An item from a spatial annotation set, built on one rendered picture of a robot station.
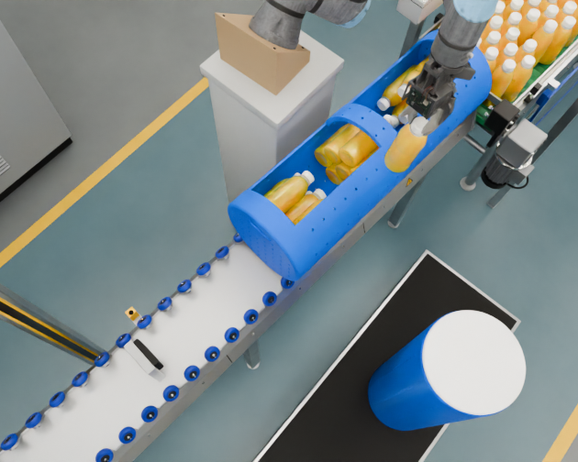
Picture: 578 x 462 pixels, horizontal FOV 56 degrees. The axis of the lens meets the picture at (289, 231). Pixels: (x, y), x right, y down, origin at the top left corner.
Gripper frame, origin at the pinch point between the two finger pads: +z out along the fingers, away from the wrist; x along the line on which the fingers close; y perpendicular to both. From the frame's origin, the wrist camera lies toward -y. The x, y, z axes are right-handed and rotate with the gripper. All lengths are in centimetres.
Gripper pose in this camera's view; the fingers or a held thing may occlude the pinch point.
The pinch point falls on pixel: (421, 124)
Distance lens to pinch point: 127.8
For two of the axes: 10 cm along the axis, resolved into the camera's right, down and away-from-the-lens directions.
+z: -1.3, 5.3, 8.4
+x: 6.7, 6.7, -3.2
